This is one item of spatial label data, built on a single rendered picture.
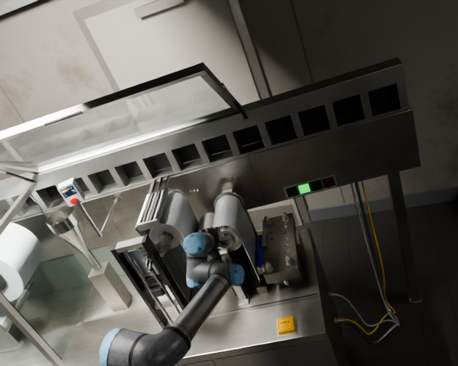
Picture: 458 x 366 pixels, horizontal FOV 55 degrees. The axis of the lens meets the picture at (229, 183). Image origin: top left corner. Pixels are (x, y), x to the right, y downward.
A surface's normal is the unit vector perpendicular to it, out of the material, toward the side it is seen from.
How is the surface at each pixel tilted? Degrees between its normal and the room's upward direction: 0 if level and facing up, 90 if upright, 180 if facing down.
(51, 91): 90
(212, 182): 90
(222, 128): 90
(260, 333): 0
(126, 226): 90
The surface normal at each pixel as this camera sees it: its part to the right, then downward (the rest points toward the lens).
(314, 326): -0.34, -0.79
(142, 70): -0.18, 0.59
